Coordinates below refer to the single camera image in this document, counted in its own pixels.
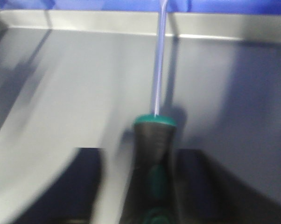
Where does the stainless steel tray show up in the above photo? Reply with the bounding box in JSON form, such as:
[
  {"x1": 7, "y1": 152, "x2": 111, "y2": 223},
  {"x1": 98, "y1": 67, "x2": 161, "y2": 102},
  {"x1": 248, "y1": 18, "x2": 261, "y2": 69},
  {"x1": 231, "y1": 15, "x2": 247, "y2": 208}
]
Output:
[{"x1": 0, "y1": 10, "x2": 281, "y2": 224}]

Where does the blue bin front lower shelf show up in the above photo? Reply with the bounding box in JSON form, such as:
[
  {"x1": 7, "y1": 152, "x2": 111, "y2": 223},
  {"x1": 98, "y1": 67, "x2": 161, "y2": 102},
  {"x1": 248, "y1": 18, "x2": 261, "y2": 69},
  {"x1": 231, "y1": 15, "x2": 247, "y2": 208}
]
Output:
[{"x1": 0, "y1": 0, "x2": 281, "y2": 15}]

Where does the green black screwdriver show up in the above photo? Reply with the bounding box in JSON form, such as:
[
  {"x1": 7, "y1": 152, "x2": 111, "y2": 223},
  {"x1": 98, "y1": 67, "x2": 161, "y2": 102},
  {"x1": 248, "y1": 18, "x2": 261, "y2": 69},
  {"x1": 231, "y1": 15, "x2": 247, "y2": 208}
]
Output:
[{"x1": 119, "y1": 0, "x2": 176, "y2": 224}]

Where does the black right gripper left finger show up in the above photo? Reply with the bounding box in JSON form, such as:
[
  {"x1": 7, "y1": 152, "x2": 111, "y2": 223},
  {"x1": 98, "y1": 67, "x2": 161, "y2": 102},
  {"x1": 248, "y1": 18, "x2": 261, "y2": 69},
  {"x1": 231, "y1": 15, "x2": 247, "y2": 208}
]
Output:
[{"x1": 14, "y1": 147, "x2": 103, "y2": 224}]

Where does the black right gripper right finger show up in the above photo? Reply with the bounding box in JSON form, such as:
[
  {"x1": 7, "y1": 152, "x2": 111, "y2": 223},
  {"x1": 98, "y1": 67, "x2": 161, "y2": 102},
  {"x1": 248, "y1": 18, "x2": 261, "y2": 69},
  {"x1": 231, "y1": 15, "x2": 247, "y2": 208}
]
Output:
[{"x1": 175, "y1": 148, "x2": 281, "y2": 224}]

